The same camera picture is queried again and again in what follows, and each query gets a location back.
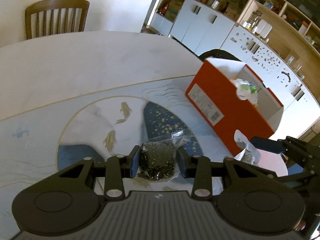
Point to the red cardboard box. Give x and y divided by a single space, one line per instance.
213 93

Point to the white wall cabinet unit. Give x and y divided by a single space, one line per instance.
277 39

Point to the clear bag dark tea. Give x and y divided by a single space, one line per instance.
158 157

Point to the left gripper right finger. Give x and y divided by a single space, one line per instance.
198 168

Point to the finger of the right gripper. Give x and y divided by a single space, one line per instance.
299 179
290 147

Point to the white plastic snack bag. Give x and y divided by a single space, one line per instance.
245 90

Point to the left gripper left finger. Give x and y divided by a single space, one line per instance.
119 167

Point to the black office chair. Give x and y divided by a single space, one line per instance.
219 54

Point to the brown wooden chair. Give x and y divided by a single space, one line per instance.
50 17

